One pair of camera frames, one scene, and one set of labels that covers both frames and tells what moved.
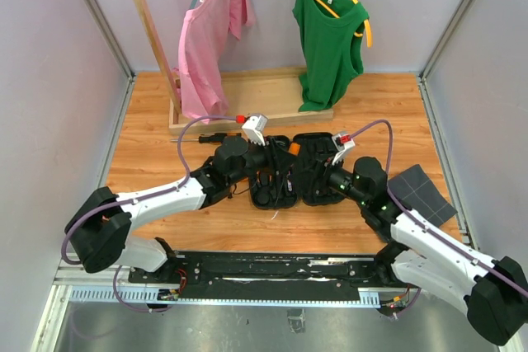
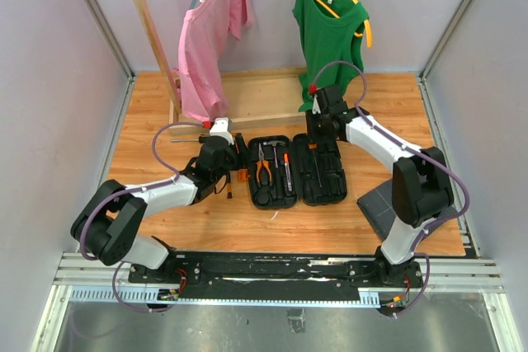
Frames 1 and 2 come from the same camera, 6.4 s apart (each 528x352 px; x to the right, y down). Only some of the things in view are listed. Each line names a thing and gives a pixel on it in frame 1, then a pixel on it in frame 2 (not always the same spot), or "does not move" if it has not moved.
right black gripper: x=319 y=171 to x=313 y=136
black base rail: x=264 y=275 does not move
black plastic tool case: x=291 y=171 does not move
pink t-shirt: x=204 y=41 does not move
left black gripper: x=279 y=159 to x=241 y=153
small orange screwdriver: x=294 y=148 to x=313 y=147
